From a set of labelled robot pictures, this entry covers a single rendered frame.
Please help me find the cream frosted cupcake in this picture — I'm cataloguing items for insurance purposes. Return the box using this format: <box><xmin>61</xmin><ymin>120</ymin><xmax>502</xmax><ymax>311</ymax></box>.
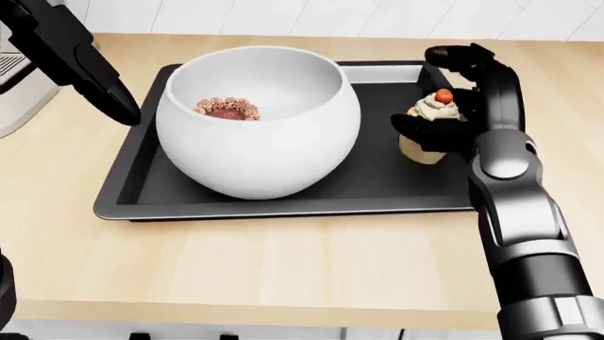
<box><xmin>397</xmin><ymin>88</ymin><xmax>468</xmax><ymax>166</ymax></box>

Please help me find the black rectangular tray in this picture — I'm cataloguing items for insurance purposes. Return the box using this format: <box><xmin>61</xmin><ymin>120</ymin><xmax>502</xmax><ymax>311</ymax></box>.
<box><xmin>92</xmin><ymin>59</ymin><xmax>487</xmax><ymax>224</ymax></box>

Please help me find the brown cake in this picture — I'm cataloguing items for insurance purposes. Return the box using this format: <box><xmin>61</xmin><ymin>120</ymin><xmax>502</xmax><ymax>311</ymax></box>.
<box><xmin>192</xmin><ymin>95</ymin><xmax>261</xmax><ymax>122</ymax></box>

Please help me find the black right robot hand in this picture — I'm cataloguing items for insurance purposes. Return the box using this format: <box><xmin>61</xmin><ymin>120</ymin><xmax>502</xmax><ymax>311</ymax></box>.
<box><xmin>389</xmin><ymin>42</ymin><xmax>527</xmax><ymax>156</ymax></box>

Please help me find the white round bowl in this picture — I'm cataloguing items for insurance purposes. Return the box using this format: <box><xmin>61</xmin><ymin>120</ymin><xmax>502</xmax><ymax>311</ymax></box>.
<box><xmin>155</xmin><ymin>44</ymin><xmax>362</xmax><ymax>201</ymax></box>

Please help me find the white silver appliance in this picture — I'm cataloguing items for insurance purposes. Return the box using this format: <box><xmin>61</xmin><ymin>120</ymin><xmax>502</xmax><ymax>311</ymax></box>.
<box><xmin>0</xmin><ymin>24</ymin><xmax>62</xmax><ymax>139</ymax></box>

